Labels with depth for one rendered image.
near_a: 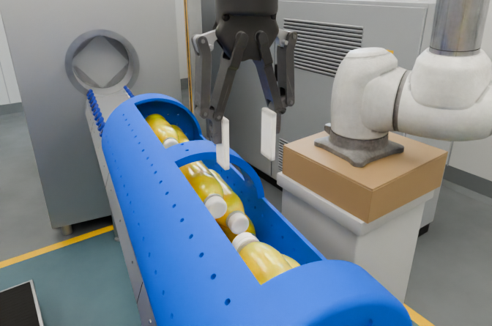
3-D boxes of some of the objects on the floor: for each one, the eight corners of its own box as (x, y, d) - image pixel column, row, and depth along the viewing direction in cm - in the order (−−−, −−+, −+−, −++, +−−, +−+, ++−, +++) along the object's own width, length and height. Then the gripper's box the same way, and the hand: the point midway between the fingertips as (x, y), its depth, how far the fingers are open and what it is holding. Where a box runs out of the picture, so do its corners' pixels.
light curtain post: (209, 268, 219) (193, -62, 154) (212, 275, 214) (198, -64, 149) (199, 271, 217) (179, -63, 152) (202, 278, 212) (183, -65, 147)
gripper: (298, -19, 51) (290, 141, 60) (157, -22, 43) (170, 163, 52) (333, -21, 45) (318, 159, 53) (174, -24, 37) (187, 187, 46)
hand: (245, 141), depth 51 cm, fingers open, 6 cm apart
